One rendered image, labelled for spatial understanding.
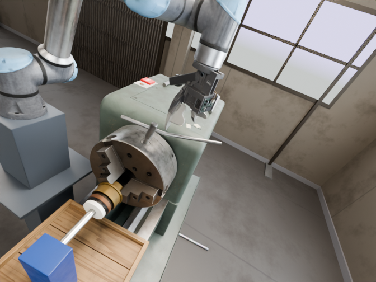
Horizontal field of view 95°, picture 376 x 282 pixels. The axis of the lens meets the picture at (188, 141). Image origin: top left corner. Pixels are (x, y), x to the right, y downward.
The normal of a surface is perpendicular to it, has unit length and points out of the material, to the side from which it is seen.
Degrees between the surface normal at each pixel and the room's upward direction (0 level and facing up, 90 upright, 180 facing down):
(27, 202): 0
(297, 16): 90
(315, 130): 90
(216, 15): 89
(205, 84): 89
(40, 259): 0
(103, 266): 0
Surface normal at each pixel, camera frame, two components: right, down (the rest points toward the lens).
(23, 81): 0.80, 0.52
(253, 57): -0.40, 0.43
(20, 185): 0.30, -0.77
